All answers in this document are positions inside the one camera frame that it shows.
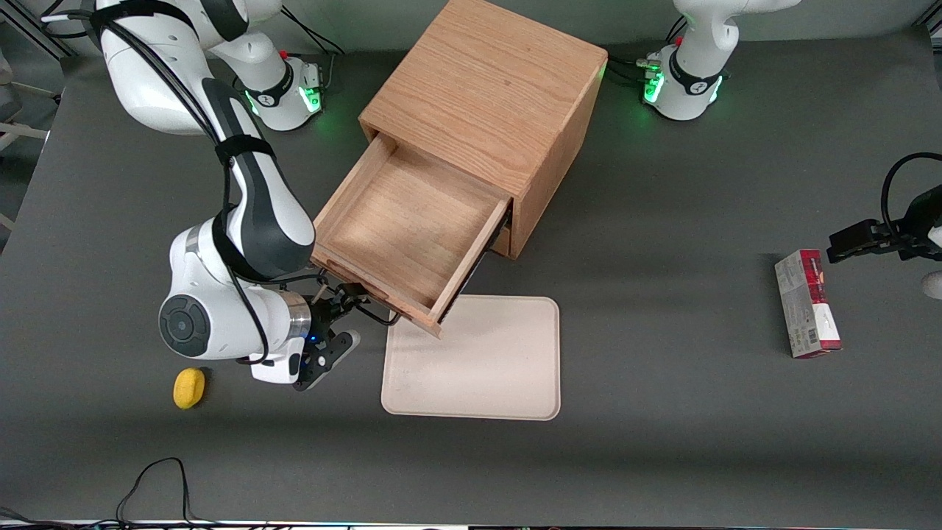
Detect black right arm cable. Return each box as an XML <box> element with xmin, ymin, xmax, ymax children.
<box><xmin>43</xmin><ymin>0</ymin><xmax>329</xmax><ymax>367</ymax></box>

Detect black arm base cables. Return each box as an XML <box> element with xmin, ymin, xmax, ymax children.
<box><xmin>278</xmin><ymin>7</ymin><xmax>348</xmax><ymax>95</ymax></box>
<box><xmin>607</xmin><ymin>15</ymin><xmax>690</xmax><ymax>86</ymax></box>

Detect wooden drawer with gripped handle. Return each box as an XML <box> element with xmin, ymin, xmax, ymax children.
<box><xmin>310</xmin><ymin>132</ymin><xmax>514</xmax><ymax>340</ymax></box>

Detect wooden drawer cabinet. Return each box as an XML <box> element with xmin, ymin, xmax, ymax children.
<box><xmin>358</xmin><ymin>0</ymin><xmax>609</xmax><ymax>260</ymax></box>

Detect black metal drawer handle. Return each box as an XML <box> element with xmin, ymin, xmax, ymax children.
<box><xmin>352</xmin><ymin>293</ymin><xmax>403</xmax><ymax>328</ymax></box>

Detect beige plastic tray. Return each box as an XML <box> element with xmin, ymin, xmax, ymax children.
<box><xmin>380</xmin><ymin>294</ymin><xmax>562</xmax><ymax>422</ymax></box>

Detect white metal stand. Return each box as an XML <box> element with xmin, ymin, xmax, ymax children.
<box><xmin>0</xmin><ymin>50</ymin><xmax>63</xmax><ymax>230</ymax></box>

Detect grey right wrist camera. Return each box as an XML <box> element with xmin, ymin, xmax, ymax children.
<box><xmin>293</xmin><ymin>329</ymin><xmax>362</xmax><ymax>392</ymax></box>

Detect yellow lemon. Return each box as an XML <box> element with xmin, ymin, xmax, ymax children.
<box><xmin>173</xmin><ymin>367</ymin><xmax>207</xmax><ymax>410</ymax></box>

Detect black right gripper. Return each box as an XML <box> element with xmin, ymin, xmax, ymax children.
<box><xmin>306</xmin><ymin>283</ymin><xmax>371</xmax><ymax>347</ymax></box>

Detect black right arm base cables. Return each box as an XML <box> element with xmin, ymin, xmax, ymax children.
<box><xmin>278</xmin><ymin>7</ymin><xmax>348</xmax><ymax>95</ymax></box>

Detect black left arm base cables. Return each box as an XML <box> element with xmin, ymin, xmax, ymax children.
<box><xmin>607</xmin><ymin>15</ymin><xmax>690</xmax><ymax>86</ymax></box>

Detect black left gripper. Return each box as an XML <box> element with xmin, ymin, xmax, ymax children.
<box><xmin>826</xmin><ymin>184</ymin><xmax>942</xmax><ymax>264</ymax></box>

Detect red and white carton box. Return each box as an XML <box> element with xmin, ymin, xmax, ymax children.
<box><xmin>774</xmin><ymin>249</ymin><xmax>843</xmax><ymax>360</ymax></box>

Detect black cable loop on table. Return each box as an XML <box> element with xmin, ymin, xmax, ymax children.
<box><xmin>116</xmin><ymin>457</ymin><xmax>222</xmax><ymax>528</ymax></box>

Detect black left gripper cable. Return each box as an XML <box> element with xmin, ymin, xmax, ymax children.
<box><xmin>881</xmin><ymin>152</ymin><xmax>942</xmax><ymax>238</ymax></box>

